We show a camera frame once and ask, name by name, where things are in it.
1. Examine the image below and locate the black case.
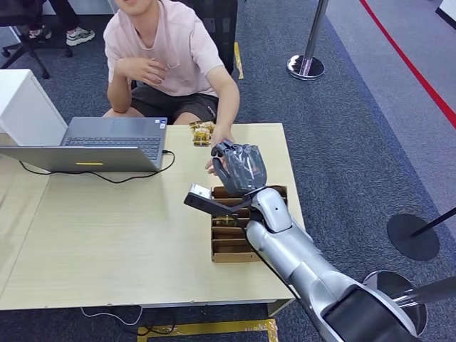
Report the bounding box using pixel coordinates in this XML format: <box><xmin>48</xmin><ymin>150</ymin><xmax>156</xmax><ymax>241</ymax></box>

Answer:
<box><xmin>185</xmin><ymin>0</ymin><xmax>239</xmax><ymax>76</ymax></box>

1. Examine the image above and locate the grey laptop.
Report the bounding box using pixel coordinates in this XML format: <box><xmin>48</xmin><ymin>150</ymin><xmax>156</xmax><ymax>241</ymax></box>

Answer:
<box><xmin>0</xmin><ymin>117</ymin><xmax>168</xmax><ymax>173</ymax></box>

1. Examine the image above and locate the white board with black edge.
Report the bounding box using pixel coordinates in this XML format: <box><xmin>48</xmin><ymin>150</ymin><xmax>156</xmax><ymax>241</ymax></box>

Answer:
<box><xmin>435</xmin><ymin>0</ymin><xmax>456</xmax><ymax>31</ymax></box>

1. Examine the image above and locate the pile of printed cards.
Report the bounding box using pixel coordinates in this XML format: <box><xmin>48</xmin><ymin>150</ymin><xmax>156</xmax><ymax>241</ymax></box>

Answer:
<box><xmin>189</xmin><ymin>121</ymin><xmax>216</xmax><ymax>146</ymax></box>

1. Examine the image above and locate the chrome stanchion with round base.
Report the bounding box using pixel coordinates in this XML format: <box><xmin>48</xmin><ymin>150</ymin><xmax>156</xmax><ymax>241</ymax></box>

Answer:
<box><xmin>363</xmin><ymin>270</ymin><xmax>456</xmax><ymax>337</ymax></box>
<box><xmin>287</xmin><ymin>0</ymin><xmax>330</xmax><ymax>81</ymax></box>

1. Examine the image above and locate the long yellow floor tape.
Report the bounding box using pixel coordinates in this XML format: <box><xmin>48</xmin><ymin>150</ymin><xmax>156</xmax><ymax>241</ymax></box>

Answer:
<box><xmin>137</xmin><ymin>319</ymin><xmax>279</xmax><ymax>342</ymax></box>

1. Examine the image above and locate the wooden slotted card holder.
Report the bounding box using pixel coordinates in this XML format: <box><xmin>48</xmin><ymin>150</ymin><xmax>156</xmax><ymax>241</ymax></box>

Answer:
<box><xmin>211</xmin><ymin>185</ymin><xmax>288</xmax><ymax>264</ymax></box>

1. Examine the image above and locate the white floor cable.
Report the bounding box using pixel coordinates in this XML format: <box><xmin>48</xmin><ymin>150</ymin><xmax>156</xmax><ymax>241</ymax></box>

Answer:
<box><xmin>81</xmin><ymin>306</ymin><xmax>143</xmax><ymax>326</ymax></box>

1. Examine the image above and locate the black office chair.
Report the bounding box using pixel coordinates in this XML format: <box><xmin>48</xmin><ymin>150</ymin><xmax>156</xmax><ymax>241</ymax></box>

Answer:
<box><xmin>0</xmin><ymin>0</ymin><xmax>74</xmax><ymax>80</ymax></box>

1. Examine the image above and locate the red floor tape line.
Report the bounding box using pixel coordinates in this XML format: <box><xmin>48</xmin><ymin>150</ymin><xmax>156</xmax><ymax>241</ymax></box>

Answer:
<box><xmin>359</xmin><ymin>0</ymin><xmax>456</xmax><ymax>130</ymax></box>

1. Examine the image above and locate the black laptop cable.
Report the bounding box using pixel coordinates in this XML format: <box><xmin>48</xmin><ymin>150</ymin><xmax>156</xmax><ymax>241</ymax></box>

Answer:
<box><xmin>20</xmin><ymin>150</ymin><xmax>176</xmax><ymax>185</ymax></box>

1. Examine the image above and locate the white cabinet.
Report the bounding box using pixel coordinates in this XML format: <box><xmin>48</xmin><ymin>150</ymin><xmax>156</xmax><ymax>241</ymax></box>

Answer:
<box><xmin>0</xmin><ymin>69</ymin><xmax>68</xmax><ymax>147</ymax></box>

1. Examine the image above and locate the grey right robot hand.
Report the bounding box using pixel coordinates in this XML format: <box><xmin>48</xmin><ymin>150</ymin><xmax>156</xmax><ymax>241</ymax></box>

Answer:
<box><xmin>211</xmin><ymin>140</ymin><xmax>268</xmax><ymax>198</ymax></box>

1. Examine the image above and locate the black stanchion with round base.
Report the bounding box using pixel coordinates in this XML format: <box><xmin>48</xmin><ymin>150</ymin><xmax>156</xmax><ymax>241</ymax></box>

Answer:
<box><xmin>387</xmin><ymin>206</ymin><xmax>456</xmax><ymax>262</ymax></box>

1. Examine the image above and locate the person's right hand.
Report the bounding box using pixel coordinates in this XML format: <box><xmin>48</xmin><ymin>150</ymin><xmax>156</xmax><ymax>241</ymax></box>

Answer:
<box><xmin>116</xmin><ymin>56</ymin><xmax>168</xmax><ymax>87</ymax></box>

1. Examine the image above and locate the person's left hand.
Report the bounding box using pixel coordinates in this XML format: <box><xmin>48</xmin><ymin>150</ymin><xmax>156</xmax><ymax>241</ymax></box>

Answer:
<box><xmin>205</xmin><ymin>125</ymin><xmax>236</xmax><ymax>177</ymax></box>

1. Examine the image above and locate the short yellow floor tape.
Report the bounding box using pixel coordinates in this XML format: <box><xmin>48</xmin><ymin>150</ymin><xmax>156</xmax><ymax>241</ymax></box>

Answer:
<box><xmin>233</xmin><ymin>41</ymin><xmax>245</xmax><ymax>81</ymax></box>

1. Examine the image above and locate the wrist camera with black bracket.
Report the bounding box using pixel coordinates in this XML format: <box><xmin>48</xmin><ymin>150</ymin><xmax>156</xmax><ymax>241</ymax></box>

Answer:
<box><xmin>183</xmin><ymin>184</ymin><xmax>251</xmax><ymax>219</ymax></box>

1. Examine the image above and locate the person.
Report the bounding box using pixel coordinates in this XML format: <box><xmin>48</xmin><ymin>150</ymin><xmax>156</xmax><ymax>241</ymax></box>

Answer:
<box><xmin>27</xmin><ymin>0</ymin><xmax>96</xmax><ymax>47</ymax></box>
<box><xmin>102</xmin><ymin>0</ymin><xmax>240</xmax><ymax>177</ymax></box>

